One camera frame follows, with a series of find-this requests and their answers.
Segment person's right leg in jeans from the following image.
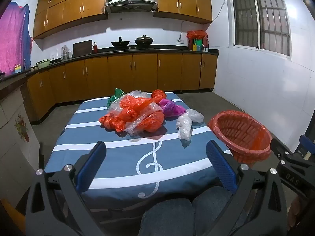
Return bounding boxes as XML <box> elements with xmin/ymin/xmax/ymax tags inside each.
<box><xmin>192</xmin><ymin>185</ymin><xmax>246</xmax><ymax>236</ymax></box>

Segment dark cutting board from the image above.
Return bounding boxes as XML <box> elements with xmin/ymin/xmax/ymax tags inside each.
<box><xmin>72</xmin><ymin>40</ymin><xmax>93</xmax><ymax>56</ymax></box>

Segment person's left leg in jeans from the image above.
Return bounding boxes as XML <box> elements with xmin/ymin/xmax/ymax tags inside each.
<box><xmin>138</xmin><ymin>198</ymin><xmax>197</xmax><ymax>236</ymax></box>

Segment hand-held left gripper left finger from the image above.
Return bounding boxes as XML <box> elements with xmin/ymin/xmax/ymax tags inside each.
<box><xmin>25</xmin><ymin>141</ymin><xmax>107</xmax><ymax>236</ymax></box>

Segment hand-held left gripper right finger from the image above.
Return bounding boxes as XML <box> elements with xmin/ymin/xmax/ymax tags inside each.
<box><xmin>206</xmin><ymin>140</ymin><xmax>288</xmax><ymax>236</ymax></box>

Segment black kitchen countertop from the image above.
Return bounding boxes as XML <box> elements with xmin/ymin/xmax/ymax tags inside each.
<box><xmin>0</xmin><ymin>45</ymin><xmax>219</xmax><ymax>85</ymax></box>

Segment wooden wall cabinets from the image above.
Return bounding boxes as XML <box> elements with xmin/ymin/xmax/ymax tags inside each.
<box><xmin>33</xmin><ymin>0</ymin><xmax>212</xmax><ymax>39</ymax></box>

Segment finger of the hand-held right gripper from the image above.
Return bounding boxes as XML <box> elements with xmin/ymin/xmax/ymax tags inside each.
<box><xmin>270</xmin><ymin>139</ymin><xmax>291</xmax><ymax>164</ymax></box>
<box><xmin>299</xmin><ymin>135</ymin><xmax>315</xmax><ymax>159</ymax></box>

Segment barred window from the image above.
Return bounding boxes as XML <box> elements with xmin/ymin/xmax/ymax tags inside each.
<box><xmin>225</xmin><ymin>0</ymin><xmax>292</xmax><ymax>58</ymax></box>

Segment clear plastic bag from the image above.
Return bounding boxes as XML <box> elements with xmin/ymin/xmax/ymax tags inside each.
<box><xmin>124</xmin><ymin>103</ymin><xmax>161</xmax><ymax>136</ymax></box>
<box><xmin>108</xmin><ymin>90</ymin><xmax>150</xmax><ymax>115</ymax></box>

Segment white cabinet with flower decal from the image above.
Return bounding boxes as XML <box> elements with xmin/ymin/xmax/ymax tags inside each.
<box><xmin>0</xmin><ymin>81</ymin><xmax>41</xmax><ymax>202</ymax></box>

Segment translucent white plastic bag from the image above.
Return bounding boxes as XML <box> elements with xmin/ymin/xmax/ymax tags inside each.
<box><xmin>186</xmin><ymin>109</ymin><xmax>205</xmax><ymax>124</ymax></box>
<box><xmin>176</xmin><ymin>114</ymin><xmax>193</xmax><ymax>141</ymax></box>

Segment person's right hand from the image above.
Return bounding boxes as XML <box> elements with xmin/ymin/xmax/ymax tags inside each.
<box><xmin>287</xmin><ymin>197</ymin><xmax>306</xmax><ymax>227</ymax></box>

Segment black pot with lid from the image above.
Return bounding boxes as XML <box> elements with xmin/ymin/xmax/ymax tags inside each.
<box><xmin>134</xmin><ymin>35</ymin><xmax>154</xmax><ymax>47</ymax></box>

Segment pink and blue hanging cloth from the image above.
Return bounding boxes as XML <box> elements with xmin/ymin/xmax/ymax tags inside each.
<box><xmin>0</xmin><ymin>2</ymin><xmax>32</xmax><ymax>74</ymax></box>

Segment large orange plastic bag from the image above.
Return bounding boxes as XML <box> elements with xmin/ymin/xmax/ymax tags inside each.
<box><xmin>99</xmin><ymin>96</ymin><xmax>165</xmax><ymax>134</ymax></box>

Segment green basin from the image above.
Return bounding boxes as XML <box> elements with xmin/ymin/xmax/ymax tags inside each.
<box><xmin>36</xmin><ymin>59</ymin><xmax>51</xmax><ymax>69</ymax></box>

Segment person's leg in jeans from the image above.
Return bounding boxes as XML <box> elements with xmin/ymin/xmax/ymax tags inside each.
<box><xmin>192</xmin><ymin>185</ymin><xmax>246</xmax><ymax>236</ymax></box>
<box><xmin>138</xmin><ymin>198</ymin><xmax>197</xmax><ymax>236</ymax></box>

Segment purple plastic bag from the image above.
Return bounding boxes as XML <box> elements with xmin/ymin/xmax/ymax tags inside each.
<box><xmin>159</xmin><ymin>99</ymin><xmax>186</xmax><ymax>117</ymax></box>

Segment clear glass jar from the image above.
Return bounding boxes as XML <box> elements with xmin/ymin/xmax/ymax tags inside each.
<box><xmin>61</xmin><ymin>45</ymin><xmax>72</xmax><ymax>61</ymax></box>

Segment red plastic bag on goods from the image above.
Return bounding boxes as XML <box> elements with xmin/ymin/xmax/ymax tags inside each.
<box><xmin>186</xmin><ymin>30</ymin><xmax>209</xmax><ymax>51</ymax></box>

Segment small orange plastic bag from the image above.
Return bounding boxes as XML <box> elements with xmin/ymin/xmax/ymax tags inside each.
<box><xmin>151</xmin><ymin>89</ymin><xmax>167</xmax><ymax>101</ymax></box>

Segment orange plastic basket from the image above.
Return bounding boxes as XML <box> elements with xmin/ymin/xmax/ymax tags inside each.
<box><xmin>207</xmin><ymin>110</ymin><xmax>273</xmax><ymax>169</ymax></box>

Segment blue white striped tablecloth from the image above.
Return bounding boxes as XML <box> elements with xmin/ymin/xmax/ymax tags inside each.
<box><xmin>44</xmin><ymin>91</ymin><xmax>234</xmax><ymax>209</ymax></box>

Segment black wok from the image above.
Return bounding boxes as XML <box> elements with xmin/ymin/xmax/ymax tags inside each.
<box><xmin>111</xmin><ymin>37</ymin><xmax>130</xmax><ymax>48</ymax></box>

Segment green plastic bag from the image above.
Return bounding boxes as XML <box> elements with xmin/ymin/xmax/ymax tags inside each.
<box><xmin>106</xmin><ymin>88</ymin><xmax>125</xmax><ymax>109</ymax></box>

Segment wooden base cabinets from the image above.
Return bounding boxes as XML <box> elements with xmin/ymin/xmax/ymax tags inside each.
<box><xmin>26</xmin><ymin>53</ymin><xmax>218</xmax><ymax>122</ymax></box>

